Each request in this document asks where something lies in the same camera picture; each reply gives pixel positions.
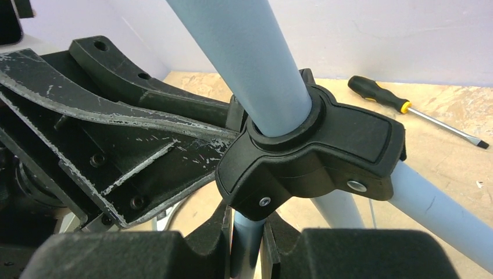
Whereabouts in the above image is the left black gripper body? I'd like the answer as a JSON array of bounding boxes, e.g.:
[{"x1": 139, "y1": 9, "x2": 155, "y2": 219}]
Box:
[{"x1": 1, "y1": 108, "x2": 92, "y2": 246}]

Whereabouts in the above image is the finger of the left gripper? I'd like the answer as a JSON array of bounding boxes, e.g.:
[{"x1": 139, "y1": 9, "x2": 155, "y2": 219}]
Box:
[{"x1": 69, "y1": 35, "x2": 229, "y2": 127}]

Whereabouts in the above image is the black yellow screwdriver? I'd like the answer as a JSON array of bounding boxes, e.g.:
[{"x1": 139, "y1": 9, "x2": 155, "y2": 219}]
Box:
[{"x1": 348, "y1": 76, "x2": 490, "y2": 149}]

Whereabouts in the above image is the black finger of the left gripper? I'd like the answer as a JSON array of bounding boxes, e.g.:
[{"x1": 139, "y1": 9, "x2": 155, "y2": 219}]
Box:
[{"x1": 1, "y1": 49, "x2": 236, "y2": 228}]

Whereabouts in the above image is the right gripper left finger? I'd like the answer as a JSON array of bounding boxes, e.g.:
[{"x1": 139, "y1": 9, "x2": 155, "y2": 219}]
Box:
[{"x1": 20, "y1": 203, "x2": 231, "y2": 278}]

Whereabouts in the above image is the blue perforated music stand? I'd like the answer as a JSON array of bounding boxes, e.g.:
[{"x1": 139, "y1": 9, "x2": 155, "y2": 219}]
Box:
[{"x1": 169, "y1": 1, "x2": 492, "y2": 278}]

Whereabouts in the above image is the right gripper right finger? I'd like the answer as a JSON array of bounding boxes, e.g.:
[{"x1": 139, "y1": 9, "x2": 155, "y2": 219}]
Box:
[{"x1": 260, "y1": 213, "x2": 459, "y2": 278}]

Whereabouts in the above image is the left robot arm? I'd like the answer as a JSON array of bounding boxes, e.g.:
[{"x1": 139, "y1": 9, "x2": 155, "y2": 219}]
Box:
[{"x1": 1, "y1": 1, "x2": 235, "y2": 247}]

